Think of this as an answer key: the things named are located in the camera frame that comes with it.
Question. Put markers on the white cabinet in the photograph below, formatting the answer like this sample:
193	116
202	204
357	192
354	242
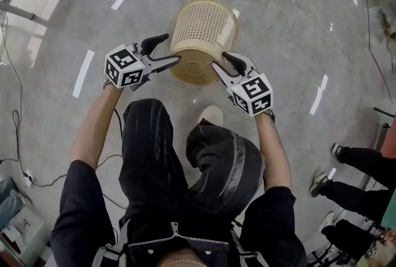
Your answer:
28	228

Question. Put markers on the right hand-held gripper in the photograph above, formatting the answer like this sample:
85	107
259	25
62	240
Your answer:
253	95

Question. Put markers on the beige mesh waste basket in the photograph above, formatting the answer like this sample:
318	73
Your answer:
201	30

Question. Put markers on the person's right forearm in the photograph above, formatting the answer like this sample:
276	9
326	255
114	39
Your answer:
272	151

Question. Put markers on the person's black trousers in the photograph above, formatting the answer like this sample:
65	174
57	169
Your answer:
154	151

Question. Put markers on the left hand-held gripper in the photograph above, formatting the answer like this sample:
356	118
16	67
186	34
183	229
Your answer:
123	67

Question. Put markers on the person's right white shoe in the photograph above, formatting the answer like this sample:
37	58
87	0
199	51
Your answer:
210	115

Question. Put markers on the person's black zip jacket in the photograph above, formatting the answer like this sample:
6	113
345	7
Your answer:
80	213

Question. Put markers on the white power strip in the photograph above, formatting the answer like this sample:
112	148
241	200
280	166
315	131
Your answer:
28	177

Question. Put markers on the person's left forearm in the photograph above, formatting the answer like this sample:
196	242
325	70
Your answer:
92	126

